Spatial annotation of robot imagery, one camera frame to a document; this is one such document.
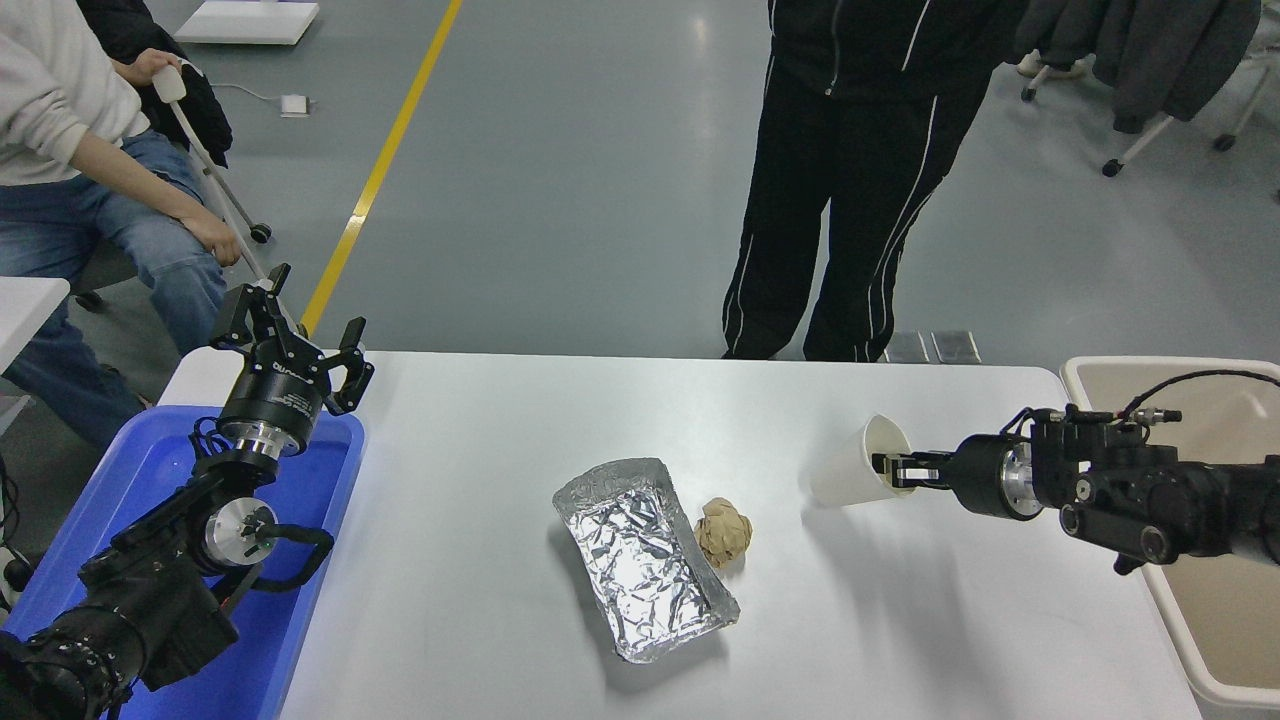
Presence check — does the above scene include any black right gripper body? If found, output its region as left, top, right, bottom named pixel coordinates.
left=945, top=433, right=1014, bottom=520

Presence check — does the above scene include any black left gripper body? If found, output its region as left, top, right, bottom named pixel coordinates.
left=218, top=356, right=329, bottom=441

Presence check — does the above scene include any white paper cup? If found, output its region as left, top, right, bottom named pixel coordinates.
left=810, top=414, right=917, bottom=507

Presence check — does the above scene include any tan paper ball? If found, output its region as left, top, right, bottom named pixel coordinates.
left=694, top=497, right=754, bottom=569

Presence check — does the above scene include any seated person's right hand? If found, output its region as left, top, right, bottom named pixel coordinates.
left=180, top=212, right=243, bottom=268

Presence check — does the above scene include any seated person's left hand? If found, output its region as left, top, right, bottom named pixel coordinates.
left=128, top=48, right=184, bottom=87

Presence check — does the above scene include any blue plastic tray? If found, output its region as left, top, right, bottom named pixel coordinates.
left=0, top=404, right=367, bottom=720

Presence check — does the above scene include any white-framed wheeled chair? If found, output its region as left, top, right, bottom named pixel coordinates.
left=70, top=60, right=273, bottom=311

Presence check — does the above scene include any black jacket on chair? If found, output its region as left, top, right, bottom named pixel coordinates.
left=78, top=0, right=233, bottom=167

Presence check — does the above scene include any small white side table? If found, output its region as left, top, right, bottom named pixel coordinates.
left=0, top=277, right=76, bottom=431

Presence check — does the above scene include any silver foil tray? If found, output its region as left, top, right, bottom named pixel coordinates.
left=552, top=458, right=741, bottom=664

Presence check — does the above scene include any large pale bin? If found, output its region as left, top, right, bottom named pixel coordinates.
left=1060, top=356, right=1280, bottom=711

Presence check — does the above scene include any flat white board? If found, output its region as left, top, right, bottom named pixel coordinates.
left=173, top=0, right=321, bottom=47

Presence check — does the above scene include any seated person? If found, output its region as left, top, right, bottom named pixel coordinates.
left=0, top=0, right=243, bottom=448

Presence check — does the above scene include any standing person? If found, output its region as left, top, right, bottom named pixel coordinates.
left=722, top=0, right=1031, bottom=363

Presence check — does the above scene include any white office chair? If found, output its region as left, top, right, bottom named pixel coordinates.
left=1018, top=45, right=1280, bottom=201

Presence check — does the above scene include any dark grey hanging jacket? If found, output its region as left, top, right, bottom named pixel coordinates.
left=1010, top=0, right=1263, bottom=134

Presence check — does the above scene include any black cable bundle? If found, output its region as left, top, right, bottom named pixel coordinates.
left=0, top=452, right=37, bottom=611

